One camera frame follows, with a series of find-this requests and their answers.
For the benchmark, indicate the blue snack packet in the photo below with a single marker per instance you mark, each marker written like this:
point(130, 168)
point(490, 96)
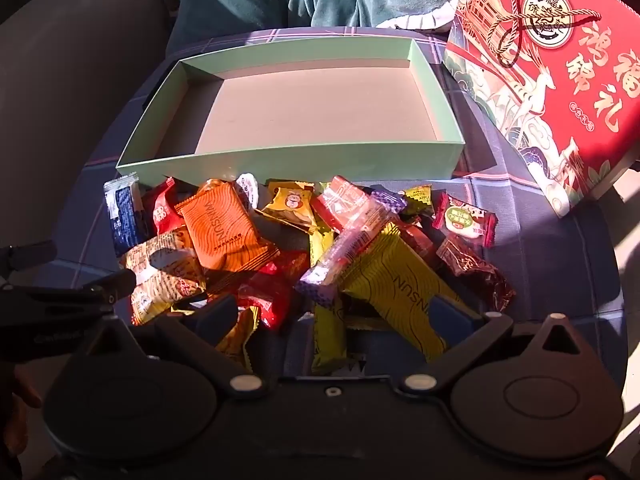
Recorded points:
point(122, 215)

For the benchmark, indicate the person's left hand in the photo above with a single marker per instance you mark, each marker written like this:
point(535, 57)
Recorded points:
point(25, 390)

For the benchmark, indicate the yellow cartoon-face packet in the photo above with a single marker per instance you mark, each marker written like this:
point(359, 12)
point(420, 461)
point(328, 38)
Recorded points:
point(292, 205)

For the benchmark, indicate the small red snack packet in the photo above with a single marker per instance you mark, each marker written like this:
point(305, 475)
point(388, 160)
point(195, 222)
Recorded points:
point(162, 207)

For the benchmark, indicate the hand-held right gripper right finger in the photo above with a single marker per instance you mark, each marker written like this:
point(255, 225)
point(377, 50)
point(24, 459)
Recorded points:
point(450, 317)

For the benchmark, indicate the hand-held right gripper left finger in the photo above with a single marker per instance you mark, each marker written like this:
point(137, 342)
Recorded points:
point(217, 315)

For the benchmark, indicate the pink red translucent packet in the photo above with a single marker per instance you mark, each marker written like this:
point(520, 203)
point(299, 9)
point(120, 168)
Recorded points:
point(345, 200)

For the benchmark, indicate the white orange striped packet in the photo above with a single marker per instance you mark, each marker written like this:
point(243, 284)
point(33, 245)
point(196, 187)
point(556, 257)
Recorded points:
point(160, 265)

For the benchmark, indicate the green cardboard box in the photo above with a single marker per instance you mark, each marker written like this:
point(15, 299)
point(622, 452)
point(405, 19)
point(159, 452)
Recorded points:
point(320, 105)

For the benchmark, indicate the white jelly cup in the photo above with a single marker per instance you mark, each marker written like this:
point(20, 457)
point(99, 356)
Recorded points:
point(247, 188)

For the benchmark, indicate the red patterned packet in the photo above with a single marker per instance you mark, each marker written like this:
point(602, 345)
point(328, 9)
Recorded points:
point(265, 295)

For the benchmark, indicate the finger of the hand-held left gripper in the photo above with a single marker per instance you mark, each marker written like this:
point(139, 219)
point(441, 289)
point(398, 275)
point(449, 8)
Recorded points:
point(30, 256)
point(112, 284)

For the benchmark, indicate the yellow orange snack packet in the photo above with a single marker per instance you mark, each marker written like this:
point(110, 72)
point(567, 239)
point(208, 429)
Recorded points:
point(240, 335)

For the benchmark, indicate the long yellow packet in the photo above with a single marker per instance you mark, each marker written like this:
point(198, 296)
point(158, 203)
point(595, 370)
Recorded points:
point(327, 337)

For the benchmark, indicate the red candy green label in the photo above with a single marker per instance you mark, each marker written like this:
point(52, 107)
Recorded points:
point(465, 220)

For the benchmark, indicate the olive green small packet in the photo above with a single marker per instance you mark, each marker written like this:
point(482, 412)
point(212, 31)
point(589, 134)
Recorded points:
point(417, 198)

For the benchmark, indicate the blue plaid cloth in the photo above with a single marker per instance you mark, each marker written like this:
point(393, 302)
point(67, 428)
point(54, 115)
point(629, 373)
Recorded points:
point(550, 260)

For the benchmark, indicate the maroon snack packet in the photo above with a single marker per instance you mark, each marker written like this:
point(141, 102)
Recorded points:
point(416, 241)

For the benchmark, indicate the yellow wavy-lined packet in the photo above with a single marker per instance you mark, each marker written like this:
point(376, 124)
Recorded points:
point(395, 287)

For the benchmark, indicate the long purple-white packet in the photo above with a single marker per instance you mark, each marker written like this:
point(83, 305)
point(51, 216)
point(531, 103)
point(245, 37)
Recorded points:
point(345, 255)

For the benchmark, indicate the orange wavy-lined packet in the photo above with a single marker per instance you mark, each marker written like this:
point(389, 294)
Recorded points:
point(220, 230)

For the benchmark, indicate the dark red foil packet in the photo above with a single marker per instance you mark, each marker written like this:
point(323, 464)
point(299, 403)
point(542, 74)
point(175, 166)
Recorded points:
point(475, 272)

